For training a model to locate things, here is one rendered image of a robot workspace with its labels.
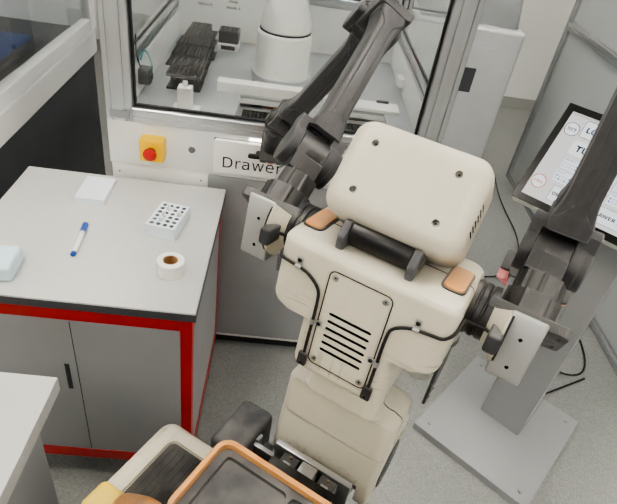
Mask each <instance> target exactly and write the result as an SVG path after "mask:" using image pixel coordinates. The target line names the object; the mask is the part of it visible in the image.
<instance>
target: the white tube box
mask: <svg viewBox="0 0 617 504"><path fill-rule="evenodd" d="M167 205H170V206H171V210H170V211H168V210H167ZM178 211H180V212H181V217H177V212H178ZM162 212H165V213H166V217H165V218H163V221H159V216H160V215H161V213H162ZM189 218H190V207H187V206H183V205H178V204H174V203H169V202H165V201H162V203H161V204H160V205H159V206H158V208H157V209H156V210H155V211H154V213H153V214H152V215H151V217H150V218H149V219H148V220H147V222H146V223H145V234H146V235H149V236H153V237H158V238H162V239H167V240H171V241H175V239H176V238H177V236H178V235H179V233H180V232H181V230H182V229H183V227H184V226H185V224H186V223H187V221H188V220H189Z"/></svg>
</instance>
